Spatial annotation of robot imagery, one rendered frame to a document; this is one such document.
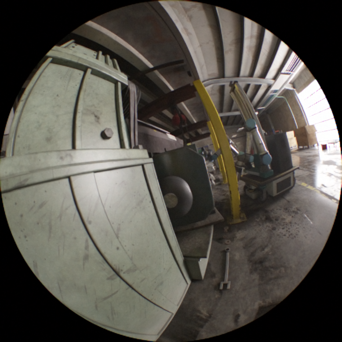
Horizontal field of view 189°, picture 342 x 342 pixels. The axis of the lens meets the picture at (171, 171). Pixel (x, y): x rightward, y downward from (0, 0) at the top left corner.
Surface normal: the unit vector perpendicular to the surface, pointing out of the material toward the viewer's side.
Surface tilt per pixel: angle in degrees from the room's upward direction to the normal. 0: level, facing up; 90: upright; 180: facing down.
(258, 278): 0
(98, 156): 90
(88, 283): 90
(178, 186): 90
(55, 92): 90
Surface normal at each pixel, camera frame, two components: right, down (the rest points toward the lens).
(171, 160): -0.09, 0.05
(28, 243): 0.87, -0.23
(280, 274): -0.26, -0.96
